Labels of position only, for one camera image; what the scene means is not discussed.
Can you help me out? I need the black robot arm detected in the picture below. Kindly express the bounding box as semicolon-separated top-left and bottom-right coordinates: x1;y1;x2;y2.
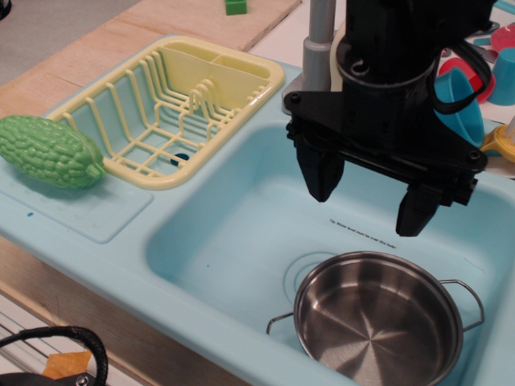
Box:
283;1;493;236

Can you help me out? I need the yellow plastic utensil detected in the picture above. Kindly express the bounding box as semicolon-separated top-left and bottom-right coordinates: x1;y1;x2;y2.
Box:
480;124;515;163

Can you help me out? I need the grey toy faucet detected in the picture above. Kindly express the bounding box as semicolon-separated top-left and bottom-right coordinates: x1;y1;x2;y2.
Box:
282;0;345;98

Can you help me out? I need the blue plastic cup lying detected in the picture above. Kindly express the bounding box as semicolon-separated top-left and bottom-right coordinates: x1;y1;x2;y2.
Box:
434;68;484;147

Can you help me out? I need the red plastic plate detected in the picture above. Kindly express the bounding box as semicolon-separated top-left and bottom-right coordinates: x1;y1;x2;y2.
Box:
438;57;496;104

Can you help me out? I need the wooden board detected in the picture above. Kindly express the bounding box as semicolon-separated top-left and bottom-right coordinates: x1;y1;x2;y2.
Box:
1;1;300;116

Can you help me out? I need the green toy bitter melon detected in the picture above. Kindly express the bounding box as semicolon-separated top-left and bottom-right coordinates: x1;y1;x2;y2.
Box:
1;115;105;189

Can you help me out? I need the yellow plastic drying rack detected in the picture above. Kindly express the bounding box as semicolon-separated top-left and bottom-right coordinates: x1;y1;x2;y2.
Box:
48;35;285;190

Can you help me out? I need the pink plastic bowl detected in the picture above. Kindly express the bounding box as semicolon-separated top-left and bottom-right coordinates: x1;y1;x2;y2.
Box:
490;23;515;52

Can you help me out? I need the green toy block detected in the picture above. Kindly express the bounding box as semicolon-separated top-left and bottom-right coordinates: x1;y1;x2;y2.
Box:
225;0;247;16

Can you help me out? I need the light blue toy sink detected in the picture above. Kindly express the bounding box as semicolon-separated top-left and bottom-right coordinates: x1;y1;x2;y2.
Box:
1;96;514;385

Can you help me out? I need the stainless steel pot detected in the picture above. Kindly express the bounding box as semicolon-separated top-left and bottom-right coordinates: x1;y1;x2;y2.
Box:
288;251;484;385

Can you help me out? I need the upright blue plastic cup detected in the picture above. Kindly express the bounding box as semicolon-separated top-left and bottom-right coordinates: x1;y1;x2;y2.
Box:
488;47;515;106

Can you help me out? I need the orange tape piece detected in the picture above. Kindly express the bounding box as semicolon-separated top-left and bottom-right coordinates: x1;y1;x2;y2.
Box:
42;351;92;380

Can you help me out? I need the black braided cable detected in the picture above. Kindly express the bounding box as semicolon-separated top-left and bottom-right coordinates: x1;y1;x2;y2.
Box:
0;326;109;386

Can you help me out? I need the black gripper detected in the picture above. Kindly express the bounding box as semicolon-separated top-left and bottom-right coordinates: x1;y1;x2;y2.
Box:
283;68;486;237

